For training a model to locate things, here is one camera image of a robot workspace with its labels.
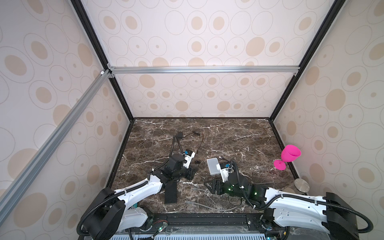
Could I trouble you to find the black power adapter with plug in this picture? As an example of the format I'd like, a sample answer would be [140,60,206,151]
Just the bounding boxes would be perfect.
[169,132,185,158]

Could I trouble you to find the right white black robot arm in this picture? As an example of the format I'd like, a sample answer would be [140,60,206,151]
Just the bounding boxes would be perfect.
[204,173,374,240]

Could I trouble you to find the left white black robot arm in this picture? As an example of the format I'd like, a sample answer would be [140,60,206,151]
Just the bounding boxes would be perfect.
[76,150,197,240]

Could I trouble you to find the white rectangular device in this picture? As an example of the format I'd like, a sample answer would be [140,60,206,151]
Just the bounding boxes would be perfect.
[207,158,221,176]

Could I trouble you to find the pink plastic goblet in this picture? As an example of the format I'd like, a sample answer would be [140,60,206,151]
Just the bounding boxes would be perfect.
[274,145,302,171]

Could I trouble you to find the silver round metal lid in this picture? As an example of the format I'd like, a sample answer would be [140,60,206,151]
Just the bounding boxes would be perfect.
[294,178,310,194]

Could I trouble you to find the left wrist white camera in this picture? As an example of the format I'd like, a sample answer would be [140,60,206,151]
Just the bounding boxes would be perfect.
[183,149,196,169]

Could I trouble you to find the small black adapter with cable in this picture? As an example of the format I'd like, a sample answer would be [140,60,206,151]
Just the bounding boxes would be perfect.
[192,131,205,164]

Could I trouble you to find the black front rail base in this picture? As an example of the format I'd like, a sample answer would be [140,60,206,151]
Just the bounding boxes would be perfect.
[80,212,292,240]

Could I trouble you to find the horizontal aluminium frame bar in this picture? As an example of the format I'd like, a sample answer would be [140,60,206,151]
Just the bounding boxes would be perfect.
[102,65,300,76]

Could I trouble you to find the left diagonal aluminium frame bar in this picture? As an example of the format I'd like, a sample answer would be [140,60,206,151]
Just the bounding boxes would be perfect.
[1,69,112,225]

